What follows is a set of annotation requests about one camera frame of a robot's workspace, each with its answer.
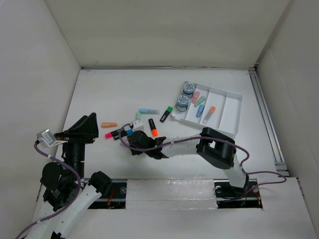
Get blue eraser case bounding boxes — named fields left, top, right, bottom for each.
left=196, top=104, right=205, bottom=118

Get green eraser case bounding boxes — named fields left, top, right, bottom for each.
left=194, top=96, right=206, bottom=107

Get aluminium frame profile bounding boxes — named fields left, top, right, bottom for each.
left=248, top=68, right=290, bottom=177

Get blue cap black highlighter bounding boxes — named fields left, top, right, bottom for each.
left=113, top=129, right=133, bottom=140

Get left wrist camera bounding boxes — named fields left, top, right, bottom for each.
left=36, top=129, right=57, bottom=147

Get blue patterned tape roll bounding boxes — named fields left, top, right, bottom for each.
left=182, top=82, right=195, bottom=96

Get blue cap clear marker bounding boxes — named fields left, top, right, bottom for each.
left=139, top=109, right=160, bottom=115

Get pink eraser case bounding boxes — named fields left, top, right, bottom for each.
left=191, top=91, right=200, bottom=104

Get orange cap black highlighter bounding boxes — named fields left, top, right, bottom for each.
left=148, top=119, right=158, bottom=137

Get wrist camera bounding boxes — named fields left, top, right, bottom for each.
left=36, top=129, right=57, bottom=147
left=130, top=119, right=144, bottom=132

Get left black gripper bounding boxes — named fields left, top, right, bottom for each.
left=55, top=112, right=99, bottom=178

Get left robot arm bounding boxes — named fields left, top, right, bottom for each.
left=26, top=113, right=114, bottom=239

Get metal mounting rail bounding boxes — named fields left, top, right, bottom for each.
left=89, top=178, right=263, bottom=210

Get green cap clear marker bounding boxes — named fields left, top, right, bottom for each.
left=136, top=112, right=141, bottom=120

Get orange cap clear marker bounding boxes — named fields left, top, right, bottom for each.
left=202, top=106, right=216, bottom=124

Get pink cap black highlighter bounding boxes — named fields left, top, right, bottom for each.
left=105, top=129, right=127, bottom=140

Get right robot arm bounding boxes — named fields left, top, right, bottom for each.
left=128, top=127, right=249, bottom=199

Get green cap black highlighter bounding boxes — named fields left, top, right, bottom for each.
left=159, top=106, right=173, bottom=122

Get white divided organizer tray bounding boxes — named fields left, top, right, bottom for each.
left=171, top=83, right=242, bottom=138

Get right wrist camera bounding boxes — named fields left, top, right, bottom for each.
left=130, top=119, right=144, bottom=132

